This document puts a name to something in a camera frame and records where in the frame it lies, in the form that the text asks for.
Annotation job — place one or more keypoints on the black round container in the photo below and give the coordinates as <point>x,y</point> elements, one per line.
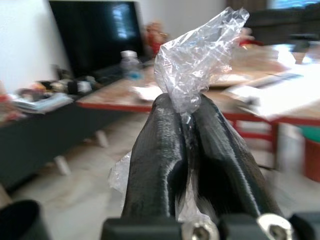
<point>20,222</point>

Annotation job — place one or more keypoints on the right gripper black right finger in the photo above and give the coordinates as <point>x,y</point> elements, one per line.
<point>225,160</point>

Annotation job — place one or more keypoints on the clear plastic water bottle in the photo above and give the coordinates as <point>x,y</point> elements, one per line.
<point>130,63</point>

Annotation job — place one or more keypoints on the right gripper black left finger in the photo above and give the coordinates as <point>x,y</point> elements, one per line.
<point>155,155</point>

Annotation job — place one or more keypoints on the dark low television console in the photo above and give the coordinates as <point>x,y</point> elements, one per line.
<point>37,135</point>

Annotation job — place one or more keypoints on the stack of magazines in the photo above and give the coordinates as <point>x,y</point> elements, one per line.
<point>42,102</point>

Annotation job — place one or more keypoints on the red plush toy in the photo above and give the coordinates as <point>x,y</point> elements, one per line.
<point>155,37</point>

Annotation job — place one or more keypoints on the clear plastic wrapper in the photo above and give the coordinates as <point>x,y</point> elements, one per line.
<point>200,55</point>

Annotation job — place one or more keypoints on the red framed wooden table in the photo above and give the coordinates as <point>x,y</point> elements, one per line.
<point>125,96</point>

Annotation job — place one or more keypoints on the orange plastic bucket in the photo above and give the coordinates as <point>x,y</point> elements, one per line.
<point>312,160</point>

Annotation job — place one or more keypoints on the white paper sheets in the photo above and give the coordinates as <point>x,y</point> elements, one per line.
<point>287,85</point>

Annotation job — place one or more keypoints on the black flat screen television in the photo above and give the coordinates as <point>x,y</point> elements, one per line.
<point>95,35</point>

